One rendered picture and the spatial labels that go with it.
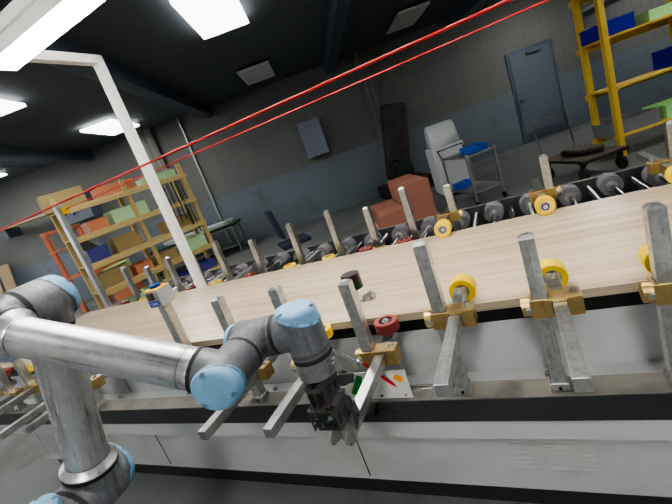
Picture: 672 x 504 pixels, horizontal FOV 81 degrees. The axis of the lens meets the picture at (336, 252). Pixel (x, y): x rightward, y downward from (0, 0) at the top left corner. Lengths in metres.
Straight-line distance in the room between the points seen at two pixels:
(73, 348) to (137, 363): 0.14
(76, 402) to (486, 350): 1.22
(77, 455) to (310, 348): 0.80
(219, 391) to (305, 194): 9.31
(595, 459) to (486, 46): 10.06
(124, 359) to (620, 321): 1.27
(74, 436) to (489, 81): 10.53
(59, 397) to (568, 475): 1.61
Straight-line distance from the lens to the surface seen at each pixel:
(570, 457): 1.70
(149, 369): 0.85
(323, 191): 9.98
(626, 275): 1.32
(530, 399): 1.23
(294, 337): 0.83
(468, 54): 10.85
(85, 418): 1.35
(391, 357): 1.23
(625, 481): 1.77
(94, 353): 0.92
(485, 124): 10.82
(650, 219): 1.05
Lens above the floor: 1.47
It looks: 14 degrees down
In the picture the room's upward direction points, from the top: 20 degrees counter-clockwise
